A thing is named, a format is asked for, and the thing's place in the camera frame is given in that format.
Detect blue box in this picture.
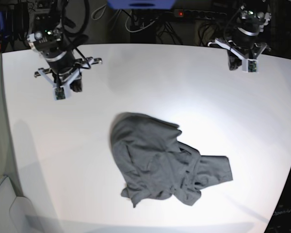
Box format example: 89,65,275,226
107,0,176,10

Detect dark grey t-shirt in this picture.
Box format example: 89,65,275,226
110,113,233,206

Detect black power strip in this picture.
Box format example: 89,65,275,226
173,9,227,20

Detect grey chair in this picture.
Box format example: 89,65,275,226
0,176,45,233

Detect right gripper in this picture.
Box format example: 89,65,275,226
48,55,84,93

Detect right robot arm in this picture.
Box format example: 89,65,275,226
27,0,91,92

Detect white cable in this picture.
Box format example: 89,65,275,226
125,14,158,33

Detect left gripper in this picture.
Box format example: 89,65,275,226
228,40,256,70

